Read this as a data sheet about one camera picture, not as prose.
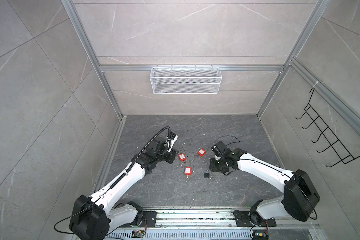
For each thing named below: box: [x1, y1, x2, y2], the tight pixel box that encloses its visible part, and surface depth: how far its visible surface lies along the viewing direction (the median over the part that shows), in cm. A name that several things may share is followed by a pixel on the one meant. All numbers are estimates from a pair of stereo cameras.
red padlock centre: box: [178, 146, 187, 162], surface depth 97 cm
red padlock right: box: [197, 148, 207, 157], surface depth 100 cm
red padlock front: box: [184, 166, 192, 182], surface depth 90 cm
